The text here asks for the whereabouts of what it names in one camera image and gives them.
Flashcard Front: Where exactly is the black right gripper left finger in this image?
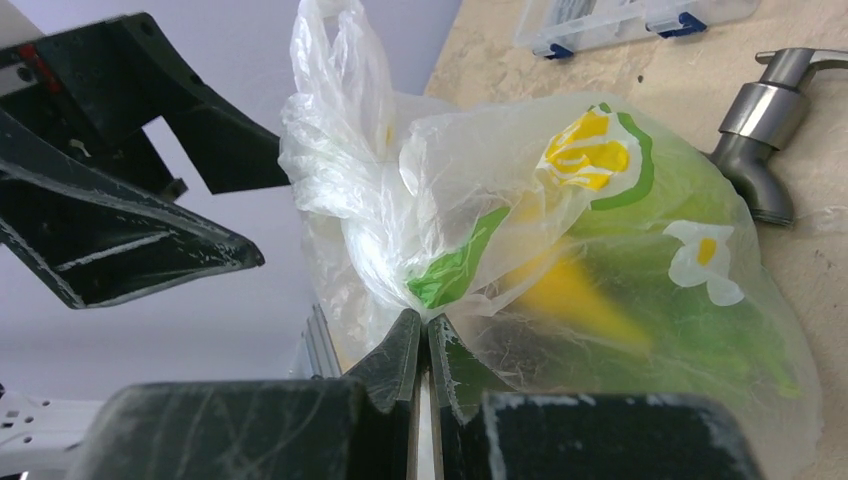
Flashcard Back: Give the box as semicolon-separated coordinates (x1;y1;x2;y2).
343;309;422;414

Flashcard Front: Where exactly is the aluminium frame rail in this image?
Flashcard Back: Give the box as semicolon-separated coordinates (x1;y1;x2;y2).
289;304;342;379

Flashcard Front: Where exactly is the clear printed plastic bag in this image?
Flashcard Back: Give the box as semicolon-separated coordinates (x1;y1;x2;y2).
279;1;823;479

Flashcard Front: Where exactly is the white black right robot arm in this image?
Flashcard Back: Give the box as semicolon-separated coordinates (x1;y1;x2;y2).
1;311;508;479

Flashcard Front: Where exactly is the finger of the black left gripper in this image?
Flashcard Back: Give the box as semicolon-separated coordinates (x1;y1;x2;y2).
1;113;265;309
1;12;289;195

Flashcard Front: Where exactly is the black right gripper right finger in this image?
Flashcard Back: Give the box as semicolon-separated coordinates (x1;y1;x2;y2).
427;315;511;424

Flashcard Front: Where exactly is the clear plastic screw organizer box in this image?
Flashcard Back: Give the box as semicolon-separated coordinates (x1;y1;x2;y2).
513;0;760;60

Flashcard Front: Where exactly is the grey metal tap faucet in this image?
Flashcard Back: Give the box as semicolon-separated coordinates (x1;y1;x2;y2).
709;47;847;227

